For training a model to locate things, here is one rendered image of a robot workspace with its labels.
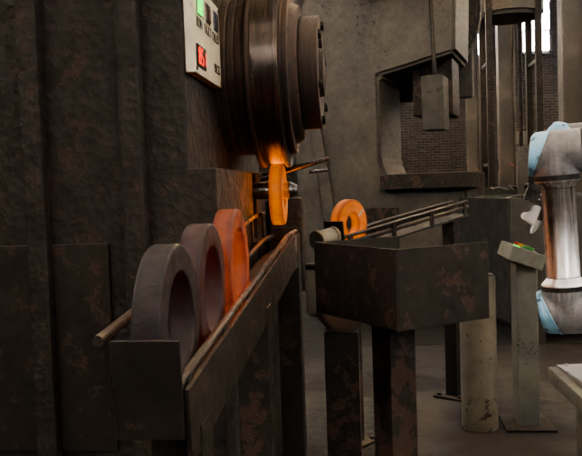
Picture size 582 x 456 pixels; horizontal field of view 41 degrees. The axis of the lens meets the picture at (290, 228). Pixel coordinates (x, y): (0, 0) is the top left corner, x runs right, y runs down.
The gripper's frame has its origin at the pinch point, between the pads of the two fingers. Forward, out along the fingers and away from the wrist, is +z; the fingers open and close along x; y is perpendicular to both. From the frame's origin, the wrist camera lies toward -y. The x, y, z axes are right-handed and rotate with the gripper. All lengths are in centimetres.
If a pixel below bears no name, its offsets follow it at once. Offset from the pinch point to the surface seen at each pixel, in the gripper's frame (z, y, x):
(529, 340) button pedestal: 35.1, -10.7, -2.3
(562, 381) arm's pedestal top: 35, -9, 51
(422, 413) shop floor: 75, 12, -20
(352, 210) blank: 12, 58, 12
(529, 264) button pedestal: 10.8, -1.2, 4.6
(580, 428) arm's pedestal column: 47, -19, 46
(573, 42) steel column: -252, -136, -790
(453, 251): 8, 38, 122
